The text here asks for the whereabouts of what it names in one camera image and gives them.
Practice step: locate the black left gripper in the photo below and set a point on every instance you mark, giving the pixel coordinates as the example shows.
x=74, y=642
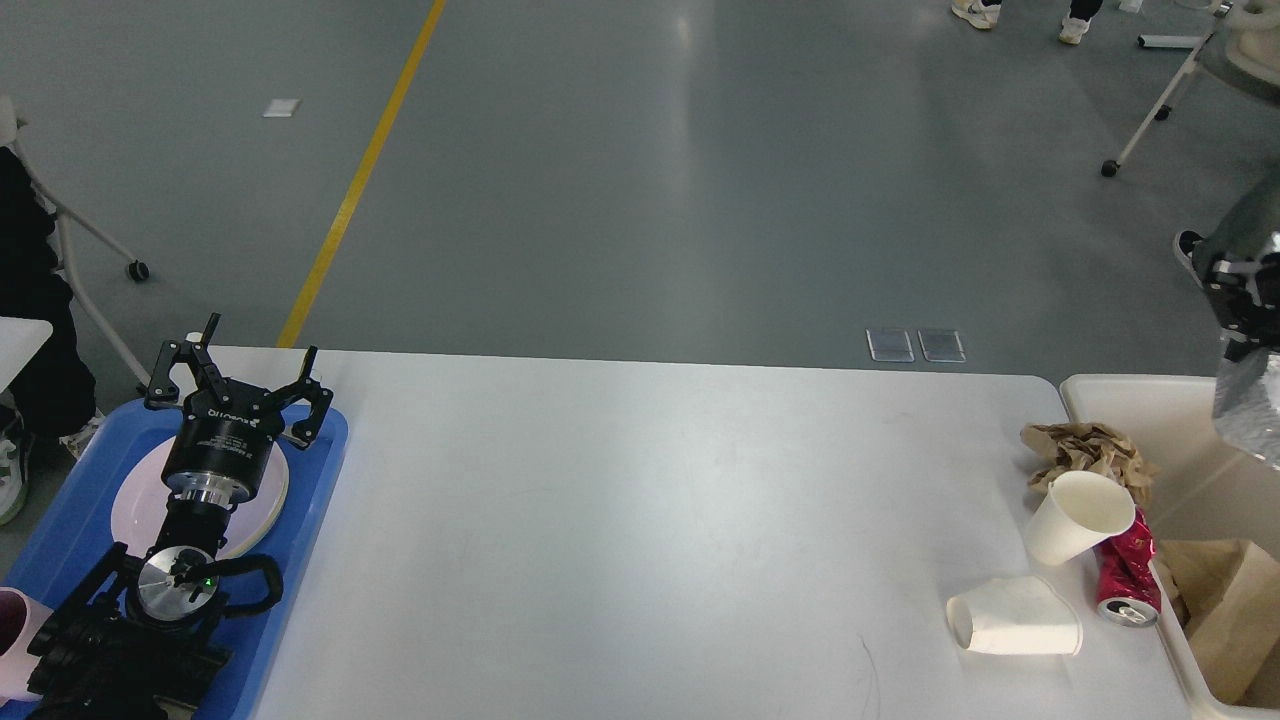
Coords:
x=222, y=450

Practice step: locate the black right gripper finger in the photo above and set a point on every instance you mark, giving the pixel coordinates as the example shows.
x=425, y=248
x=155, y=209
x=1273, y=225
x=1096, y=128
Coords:
x=1244, y=295

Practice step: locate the aluminium foil tray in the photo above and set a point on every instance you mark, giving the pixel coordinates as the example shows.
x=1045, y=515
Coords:
x=1246, y=406

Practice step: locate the pink plate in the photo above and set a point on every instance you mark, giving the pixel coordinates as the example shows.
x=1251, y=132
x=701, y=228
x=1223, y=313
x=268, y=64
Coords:
x=140, y=505

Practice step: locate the brown paper ball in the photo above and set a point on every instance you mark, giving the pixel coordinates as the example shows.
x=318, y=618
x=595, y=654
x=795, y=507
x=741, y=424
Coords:
x=1090, y=446

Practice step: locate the white bowl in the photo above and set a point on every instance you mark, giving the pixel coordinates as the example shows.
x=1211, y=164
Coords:
x=1080, y=510

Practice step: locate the small brown paper bag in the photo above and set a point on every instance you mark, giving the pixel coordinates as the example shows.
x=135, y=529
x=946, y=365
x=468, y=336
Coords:
x=1224, y=593

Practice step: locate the pink ribbed mug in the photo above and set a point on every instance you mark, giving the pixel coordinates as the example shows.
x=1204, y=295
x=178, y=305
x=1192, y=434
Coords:
x=21, y=618

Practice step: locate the white paper cup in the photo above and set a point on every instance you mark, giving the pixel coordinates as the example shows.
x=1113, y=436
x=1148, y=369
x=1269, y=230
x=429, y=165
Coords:
x=1018, y=616

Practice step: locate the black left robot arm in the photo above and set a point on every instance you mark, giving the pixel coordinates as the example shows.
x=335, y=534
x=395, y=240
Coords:
x=135, y=638

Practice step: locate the person in blue jeans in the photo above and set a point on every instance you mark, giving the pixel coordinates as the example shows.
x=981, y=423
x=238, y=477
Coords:
x=1243, y=234

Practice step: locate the white plastic bin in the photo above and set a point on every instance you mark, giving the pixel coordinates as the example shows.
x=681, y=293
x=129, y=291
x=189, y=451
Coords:
x=1206, y=490

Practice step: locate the blue plastic tray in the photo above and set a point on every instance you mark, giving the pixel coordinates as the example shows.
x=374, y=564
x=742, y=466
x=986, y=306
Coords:
x=75, y=532

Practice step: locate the white side table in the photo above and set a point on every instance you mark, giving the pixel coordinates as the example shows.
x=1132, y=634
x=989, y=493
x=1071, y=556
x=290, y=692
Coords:
x=21, y=339

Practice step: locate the white paper on floor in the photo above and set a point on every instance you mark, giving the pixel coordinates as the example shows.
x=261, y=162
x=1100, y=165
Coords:
x=281, y=108

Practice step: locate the right clear floor plate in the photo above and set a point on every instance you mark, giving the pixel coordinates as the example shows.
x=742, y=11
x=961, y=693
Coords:
x=941, y=345

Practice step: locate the clear floor plate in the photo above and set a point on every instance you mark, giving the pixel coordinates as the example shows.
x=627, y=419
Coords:
x=890, y=345
x=941, y=345

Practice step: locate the red crumpled wrapper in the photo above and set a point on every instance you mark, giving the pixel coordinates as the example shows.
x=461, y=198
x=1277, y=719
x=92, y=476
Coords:
x=1127, y=591

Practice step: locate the left clear floor plate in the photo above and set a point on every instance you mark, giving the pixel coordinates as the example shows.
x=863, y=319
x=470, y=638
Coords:
x=890, y=345

